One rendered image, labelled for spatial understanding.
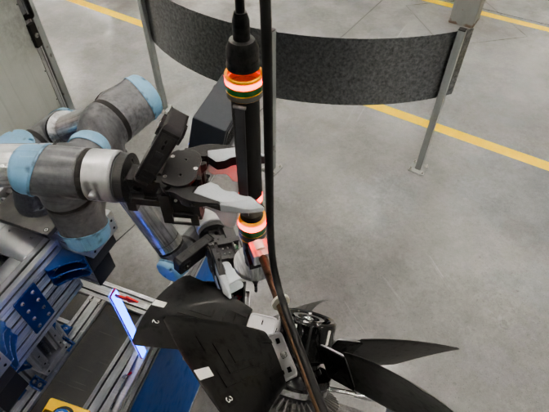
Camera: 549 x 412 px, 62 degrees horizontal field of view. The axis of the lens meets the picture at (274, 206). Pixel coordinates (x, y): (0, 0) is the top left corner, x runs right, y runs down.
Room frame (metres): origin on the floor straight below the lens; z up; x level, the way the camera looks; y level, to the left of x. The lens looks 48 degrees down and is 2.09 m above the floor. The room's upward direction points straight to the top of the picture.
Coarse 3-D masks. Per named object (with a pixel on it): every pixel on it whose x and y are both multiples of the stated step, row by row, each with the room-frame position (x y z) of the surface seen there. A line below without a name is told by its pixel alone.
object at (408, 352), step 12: (360, 348) 0.44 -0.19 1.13; (372, 348) 0.44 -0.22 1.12; (384, 348) 0.45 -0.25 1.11; (396, 348) 0.45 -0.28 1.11; (408, 348) 0.45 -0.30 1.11; (420, 348) 0.45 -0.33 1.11; (432, 348) 0.45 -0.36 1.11; (444, 348) 0.44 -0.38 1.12; (456, 348) 0.43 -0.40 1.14; (372, 360) 0.45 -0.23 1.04; (384, 360) 0.46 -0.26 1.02; (396, 360) 0.46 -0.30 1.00
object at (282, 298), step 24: (240, 0) 0.44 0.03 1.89; (264, 0) 0.36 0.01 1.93; (264, 24) 0.36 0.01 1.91; (264, 48) 0.36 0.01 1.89; (264, 72) 0.36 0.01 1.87; (264, 96) 0.36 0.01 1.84; (264, 120) 0.36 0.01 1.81; (264, 144) 0.36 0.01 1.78; (288, 312) 0.29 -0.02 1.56; (312, 384) 0.20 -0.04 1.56
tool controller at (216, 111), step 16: (224, 80) 1.31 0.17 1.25; (208, 96) 1.21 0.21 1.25; (224, 96) 1.23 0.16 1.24; (208, 112) 1.14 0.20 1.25; (224, 112) 1.15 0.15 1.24; (192, 128) 1.10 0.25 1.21; (208, 128) 1.09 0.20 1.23; (224, 128) 1.08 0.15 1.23; (192, 144) 1.11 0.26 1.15; (224, 144) 1.09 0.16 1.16
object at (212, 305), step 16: (176, 288) 0.57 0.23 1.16; (192, 288) 0.57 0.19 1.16; (208, 288) 0.57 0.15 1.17; (176, 304) 0.52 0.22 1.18; (192, 304) 0.52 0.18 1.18; (208, 304) 0.52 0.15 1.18; (224, 304) 0.52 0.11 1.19; (240, 304) 0.51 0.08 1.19; (144, 320) 0.48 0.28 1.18; (224, 320) 0.47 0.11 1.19; (240, 320) 0.47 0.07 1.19; (144, 336) 0.44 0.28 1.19; (160, 336) 0.44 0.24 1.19
